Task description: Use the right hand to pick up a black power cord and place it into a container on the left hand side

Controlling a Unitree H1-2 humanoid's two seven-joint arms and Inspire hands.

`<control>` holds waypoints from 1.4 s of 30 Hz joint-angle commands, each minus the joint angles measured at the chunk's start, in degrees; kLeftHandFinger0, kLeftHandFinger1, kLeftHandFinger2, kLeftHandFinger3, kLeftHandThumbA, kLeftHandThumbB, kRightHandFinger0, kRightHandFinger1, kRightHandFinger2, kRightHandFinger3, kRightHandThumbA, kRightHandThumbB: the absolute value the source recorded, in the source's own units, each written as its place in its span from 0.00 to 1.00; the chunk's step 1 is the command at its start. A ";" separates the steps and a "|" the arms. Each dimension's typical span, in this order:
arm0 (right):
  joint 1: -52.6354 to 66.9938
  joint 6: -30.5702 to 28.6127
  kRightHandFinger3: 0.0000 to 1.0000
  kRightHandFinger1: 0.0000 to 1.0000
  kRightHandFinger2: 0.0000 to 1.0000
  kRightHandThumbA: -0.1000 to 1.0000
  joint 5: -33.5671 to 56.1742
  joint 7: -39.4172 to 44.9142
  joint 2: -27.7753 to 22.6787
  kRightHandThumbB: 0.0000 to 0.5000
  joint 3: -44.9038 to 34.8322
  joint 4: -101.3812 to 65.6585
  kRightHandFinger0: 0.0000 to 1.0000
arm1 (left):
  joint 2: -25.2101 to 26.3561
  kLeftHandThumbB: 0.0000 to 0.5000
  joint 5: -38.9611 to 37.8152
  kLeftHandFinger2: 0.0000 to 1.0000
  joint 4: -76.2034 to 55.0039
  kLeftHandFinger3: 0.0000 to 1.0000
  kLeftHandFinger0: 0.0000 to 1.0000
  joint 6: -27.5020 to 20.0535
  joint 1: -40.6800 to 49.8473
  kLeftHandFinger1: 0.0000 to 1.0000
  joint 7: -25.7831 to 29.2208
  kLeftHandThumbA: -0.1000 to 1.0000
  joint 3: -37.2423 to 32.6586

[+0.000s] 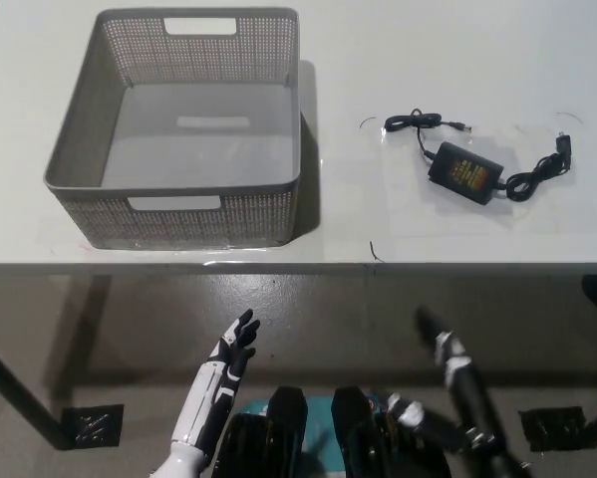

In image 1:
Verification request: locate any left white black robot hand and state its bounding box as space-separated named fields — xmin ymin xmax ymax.
xmin=171 ymin=308 xmax=262 ymax=449

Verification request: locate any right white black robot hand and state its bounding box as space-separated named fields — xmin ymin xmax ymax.
xmin=415 ymin=306 xmax=494 ymax=438

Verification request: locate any black power adapter with cord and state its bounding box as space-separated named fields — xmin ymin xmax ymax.
xmin=381 ymin=108 xmax=573 ymax=206

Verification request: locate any black teal robot torso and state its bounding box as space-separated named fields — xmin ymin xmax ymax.
xmin=212 ymin=385 xmax=453 ymax=478

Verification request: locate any black floor tape patch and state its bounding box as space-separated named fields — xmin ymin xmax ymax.
xmin=60 ymin=403 xmax=126 ymax=451
xmin=518 ymin=406 xmax=587 ymax=453

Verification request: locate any grey perforated plastic basket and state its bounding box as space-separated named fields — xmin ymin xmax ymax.
xmin=42 ymin=6 xmax=312 ymax=252

